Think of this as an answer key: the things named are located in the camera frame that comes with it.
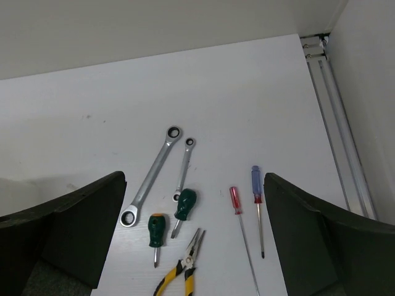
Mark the aluminium frame rail right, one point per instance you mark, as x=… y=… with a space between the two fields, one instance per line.
x=347 y=161

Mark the green stubby screwdriver plain cap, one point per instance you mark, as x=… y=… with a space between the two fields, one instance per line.
x=186 y=202

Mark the green stubby screwdriver orange cap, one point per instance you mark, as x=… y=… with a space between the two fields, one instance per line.
x=156 y=228

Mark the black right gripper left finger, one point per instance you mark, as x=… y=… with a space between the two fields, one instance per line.
x=60 y=247

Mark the small silver ratchet wrench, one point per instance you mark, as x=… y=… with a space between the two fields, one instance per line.
x=189 y=145

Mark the red handle long screwdriver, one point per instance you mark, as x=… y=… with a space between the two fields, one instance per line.
x=238 y=212

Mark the yellow black needle-nose pliers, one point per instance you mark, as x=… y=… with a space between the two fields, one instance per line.
x=185 y=265

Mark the large silver ratchet wrench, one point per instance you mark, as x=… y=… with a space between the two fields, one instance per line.
x=130 y=216

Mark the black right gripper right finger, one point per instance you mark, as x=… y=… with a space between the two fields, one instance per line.
x=324 y=249

